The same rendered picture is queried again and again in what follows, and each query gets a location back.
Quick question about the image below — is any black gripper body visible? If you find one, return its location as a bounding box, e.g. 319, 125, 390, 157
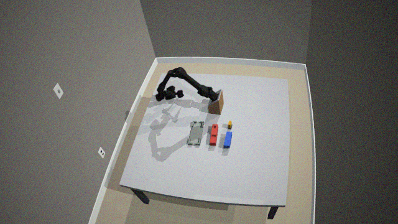
165, 90, 183, 100

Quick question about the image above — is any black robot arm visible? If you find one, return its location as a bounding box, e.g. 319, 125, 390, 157
155, 67, 219, 102

